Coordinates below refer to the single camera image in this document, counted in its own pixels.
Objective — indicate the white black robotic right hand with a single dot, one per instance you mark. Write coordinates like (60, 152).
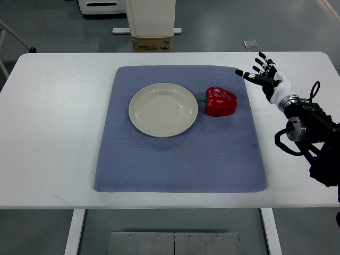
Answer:
(274, 82)

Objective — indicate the red bell pepper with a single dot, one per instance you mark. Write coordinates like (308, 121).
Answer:
(219, 102)

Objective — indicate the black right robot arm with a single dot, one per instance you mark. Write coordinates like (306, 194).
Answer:
(311, 133)

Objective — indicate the small grey floor plate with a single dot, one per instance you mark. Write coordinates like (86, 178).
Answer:
(250, 44)

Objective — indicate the cream round plate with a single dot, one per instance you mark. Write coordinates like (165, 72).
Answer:
(163, 110)

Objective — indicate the metal floor plate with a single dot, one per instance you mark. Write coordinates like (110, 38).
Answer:
(174, 243)

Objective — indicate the blue textured mat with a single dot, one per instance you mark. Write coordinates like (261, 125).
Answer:
(216, 154)

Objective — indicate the brown cardboard box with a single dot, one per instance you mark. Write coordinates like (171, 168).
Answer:
(151, 45)

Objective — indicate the white pillar with base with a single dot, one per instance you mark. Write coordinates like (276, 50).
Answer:
(150, 19)

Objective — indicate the white table right leg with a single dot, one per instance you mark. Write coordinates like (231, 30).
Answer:
(272, 238)

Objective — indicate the white table leg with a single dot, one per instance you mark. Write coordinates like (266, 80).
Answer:
(75, 231)
(272, 238)

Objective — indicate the white machine with slot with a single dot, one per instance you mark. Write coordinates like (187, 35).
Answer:
(97, 7)

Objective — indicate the white table left leg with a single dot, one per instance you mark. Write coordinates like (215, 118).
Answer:
(75, 231)

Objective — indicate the white frame with caster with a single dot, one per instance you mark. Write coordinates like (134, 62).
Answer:
(8, 35)

